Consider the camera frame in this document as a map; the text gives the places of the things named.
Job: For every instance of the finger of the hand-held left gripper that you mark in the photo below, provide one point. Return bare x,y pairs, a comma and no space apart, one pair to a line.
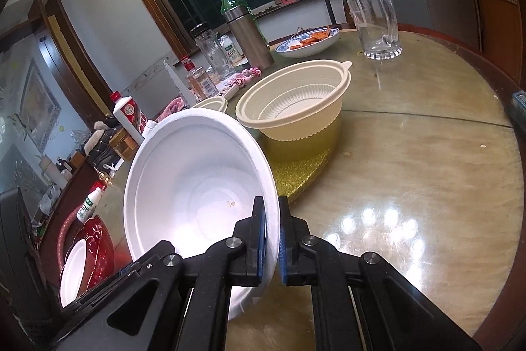
102,289

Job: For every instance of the clear jar with black lid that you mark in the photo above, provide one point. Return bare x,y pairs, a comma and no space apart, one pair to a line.
209,51

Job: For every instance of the steel thermos flask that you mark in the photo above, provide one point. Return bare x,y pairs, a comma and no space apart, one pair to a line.
248,38

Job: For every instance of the green plastic bottle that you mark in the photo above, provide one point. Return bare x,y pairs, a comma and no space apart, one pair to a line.
230,1

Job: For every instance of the pink cloth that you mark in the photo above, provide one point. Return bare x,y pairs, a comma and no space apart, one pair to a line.
170,108

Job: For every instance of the white foam bowl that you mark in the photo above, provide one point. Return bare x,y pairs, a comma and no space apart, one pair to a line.
74,273
185,178

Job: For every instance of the white cream tube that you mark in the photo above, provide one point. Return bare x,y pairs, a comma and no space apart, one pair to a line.
150,128

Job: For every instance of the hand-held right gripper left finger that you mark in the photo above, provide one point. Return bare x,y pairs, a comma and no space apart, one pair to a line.
259,244

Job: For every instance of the clear glass mug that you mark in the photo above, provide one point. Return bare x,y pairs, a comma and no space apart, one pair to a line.
365,22

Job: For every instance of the gold glitter turntable mat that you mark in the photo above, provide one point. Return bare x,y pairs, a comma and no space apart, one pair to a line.
300,157

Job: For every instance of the pink flower key charm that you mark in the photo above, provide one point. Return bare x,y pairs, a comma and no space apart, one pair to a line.
248,75

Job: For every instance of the wooden shelf unit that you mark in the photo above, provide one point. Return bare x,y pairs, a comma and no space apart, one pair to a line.
497,18

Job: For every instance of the cream tumbler with green lid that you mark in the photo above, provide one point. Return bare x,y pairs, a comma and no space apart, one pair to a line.
53,174

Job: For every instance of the small white milk bottle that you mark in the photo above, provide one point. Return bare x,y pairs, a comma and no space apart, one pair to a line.
88,207

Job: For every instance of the brown peanut butter jar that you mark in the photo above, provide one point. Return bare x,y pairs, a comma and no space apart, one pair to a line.
123,145

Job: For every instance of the clear bottle with red cap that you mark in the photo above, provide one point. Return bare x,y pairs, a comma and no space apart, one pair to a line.
201,83

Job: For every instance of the blue and white dish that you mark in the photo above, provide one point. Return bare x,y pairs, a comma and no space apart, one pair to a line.
304,51

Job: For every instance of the orange fried food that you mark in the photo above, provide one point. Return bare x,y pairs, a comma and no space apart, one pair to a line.
312,38

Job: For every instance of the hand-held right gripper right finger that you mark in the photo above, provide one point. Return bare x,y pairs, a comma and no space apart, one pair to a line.
283,248

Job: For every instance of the framed wall picture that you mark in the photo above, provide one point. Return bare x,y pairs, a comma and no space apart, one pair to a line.
39,104

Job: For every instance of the small gold ornament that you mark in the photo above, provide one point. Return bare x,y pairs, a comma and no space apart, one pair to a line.
106,176

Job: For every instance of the large red glass plate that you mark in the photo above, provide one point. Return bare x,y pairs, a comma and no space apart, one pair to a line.
108,256

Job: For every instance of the small red plate with sticker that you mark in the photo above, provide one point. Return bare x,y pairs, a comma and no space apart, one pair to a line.
93,252

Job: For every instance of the white liquor bottle red cap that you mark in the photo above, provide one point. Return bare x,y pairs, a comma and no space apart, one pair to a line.
129,116

